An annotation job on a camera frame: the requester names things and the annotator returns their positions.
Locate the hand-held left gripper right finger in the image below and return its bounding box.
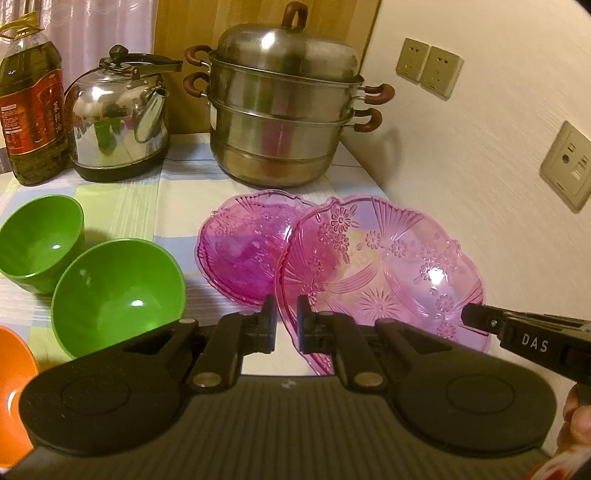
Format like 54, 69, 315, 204
296, 295, 462, 398

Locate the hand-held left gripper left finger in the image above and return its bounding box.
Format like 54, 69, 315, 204
117, 295, 279, 394

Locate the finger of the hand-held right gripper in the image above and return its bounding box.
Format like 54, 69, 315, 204
462, 302, 507, 339

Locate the pink floral plastic plate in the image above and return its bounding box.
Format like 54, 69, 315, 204
196, 189, 320, 308
274, 196, 491, 376

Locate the green plastic bowl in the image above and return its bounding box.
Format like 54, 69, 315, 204
51, 239, 187, 361
0, 195, 86, 296

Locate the orange plastic bowl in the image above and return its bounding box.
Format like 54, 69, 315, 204
0, 325, 40, 456

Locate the person's right hand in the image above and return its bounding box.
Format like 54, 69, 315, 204
556, 382, 591, 457

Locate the red patterned clothing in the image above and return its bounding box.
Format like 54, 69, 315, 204
526, 442, 591, 480

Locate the steel steamer tier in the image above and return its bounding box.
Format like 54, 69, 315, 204
184, 44, 396, 121

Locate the stainless steel kettle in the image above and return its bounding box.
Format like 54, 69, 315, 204
65, 44, 184, 184

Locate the steel steamer lid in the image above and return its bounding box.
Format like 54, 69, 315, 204
215, 1, 363, 85

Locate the cooking oil bottle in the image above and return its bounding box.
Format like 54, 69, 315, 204
0, 13, 71, 188

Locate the pale curtain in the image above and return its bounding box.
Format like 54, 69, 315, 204
0, 0, 158, 93

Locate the beige wall data socket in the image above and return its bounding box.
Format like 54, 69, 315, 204
540, 120, 591, 214

